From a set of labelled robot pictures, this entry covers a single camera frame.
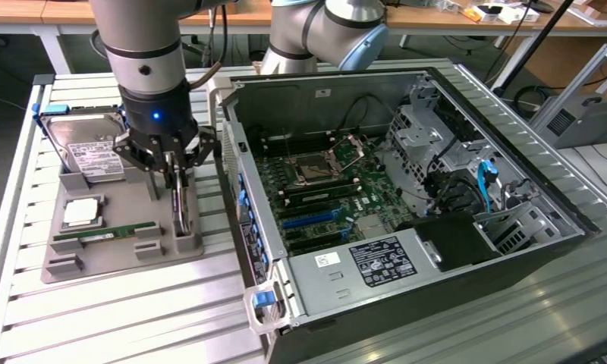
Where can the white cardboard box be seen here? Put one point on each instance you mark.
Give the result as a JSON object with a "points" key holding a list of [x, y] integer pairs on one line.
{"points": [[517, 16]]}

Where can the black plastic shroud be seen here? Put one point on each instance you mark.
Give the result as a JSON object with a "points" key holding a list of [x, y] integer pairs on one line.
{"points": [[449, 242]]}

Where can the graphics card with metal bracket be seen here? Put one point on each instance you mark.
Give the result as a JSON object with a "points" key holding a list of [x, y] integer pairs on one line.
{"points": [[181, 212]]}

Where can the aluminium profile frame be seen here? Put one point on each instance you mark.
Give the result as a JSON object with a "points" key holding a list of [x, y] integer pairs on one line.
{"points": [[584, 74]]}

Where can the CPU socket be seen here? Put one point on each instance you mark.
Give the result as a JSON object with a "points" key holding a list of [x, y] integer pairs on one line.
{"points": [[310, 170]]}

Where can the grey equipment box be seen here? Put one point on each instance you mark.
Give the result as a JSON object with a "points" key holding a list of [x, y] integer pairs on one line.
{"points": [[591, 129]]}

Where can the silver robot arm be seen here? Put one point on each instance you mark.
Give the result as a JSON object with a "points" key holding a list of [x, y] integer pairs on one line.
{"points": [[141, 38]]}

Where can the orange white packet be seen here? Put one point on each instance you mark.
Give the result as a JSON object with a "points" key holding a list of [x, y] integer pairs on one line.
{"points": [[471, 15]]}

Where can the dark RAM stick with label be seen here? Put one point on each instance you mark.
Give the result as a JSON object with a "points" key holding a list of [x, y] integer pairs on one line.
{"points": [[313, 197]]}

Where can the metal socket cover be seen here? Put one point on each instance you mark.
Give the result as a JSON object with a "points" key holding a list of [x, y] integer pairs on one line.
{"points": [[345, 151]]}

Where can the silver CPU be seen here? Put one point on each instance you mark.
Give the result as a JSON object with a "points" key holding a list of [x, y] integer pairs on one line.
{"points": [[79, 211]]}

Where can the black expansion slot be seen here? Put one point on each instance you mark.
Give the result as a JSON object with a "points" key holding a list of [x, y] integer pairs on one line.
{"points": [[302, 212]]}

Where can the grey power supply unit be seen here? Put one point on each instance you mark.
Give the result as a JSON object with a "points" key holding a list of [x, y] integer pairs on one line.
{"points": [[333, 280]]}

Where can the green motherboard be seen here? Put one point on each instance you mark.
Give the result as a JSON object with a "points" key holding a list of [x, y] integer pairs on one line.
{"points": [[369, 182]]}

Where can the black tripod pole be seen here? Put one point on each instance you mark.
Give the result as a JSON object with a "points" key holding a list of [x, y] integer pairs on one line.
{"points": [[532, 45]]}

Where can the perforated metal disk bay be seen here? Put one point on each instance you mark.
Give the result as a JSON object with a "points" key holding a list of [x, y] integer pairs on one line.
{"points": [[517, 233]]}

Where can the hard disk with blue caddy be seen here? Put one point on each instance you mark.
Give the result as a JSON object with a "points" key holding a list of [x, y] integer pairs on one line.
{"points": [[82, 151]]}

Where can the grey parts rack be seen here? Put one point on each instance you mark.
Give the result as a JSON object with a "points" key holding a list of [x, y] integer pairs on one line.
{"points": [[116, 227]]}

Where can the black open PC case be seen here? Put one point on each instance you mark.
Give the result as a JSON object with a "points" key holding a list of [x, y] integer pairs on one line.
{"points": [[435, 318]]}

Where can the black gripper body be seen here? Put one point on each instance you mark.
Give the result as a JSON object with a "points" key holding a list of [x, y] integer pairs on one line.
{"points": [[156, 110]]}

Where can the wooden desk with white legs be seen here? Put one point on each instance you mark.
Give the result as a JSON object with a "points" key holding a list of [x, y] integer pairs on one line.
{"points": [[29, 15], [435, 21]]}

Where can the black office chair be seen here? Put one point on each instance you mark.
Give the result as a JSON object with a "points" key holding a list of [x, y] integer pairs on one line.
{"points": [[194, 41]]}

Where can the silver chipset heatsink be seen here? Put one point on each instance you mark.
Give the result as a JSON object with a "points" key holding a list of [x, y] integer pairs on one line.
{"points": [[369, 227]]}

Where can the black small device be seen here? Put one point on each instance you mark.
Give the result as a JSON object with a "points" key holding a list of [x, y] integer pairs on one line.
{"points": [[489, 9]]}

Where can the green RAM stick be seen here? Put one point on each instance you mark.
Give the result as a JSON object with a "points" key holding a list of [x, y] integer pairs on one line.
{"points": [[105, 232]]}

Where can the blue case latch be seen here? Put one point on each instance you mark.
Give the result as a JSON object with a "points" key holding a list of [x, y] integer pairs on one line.
{"points": [[261, 299]]}

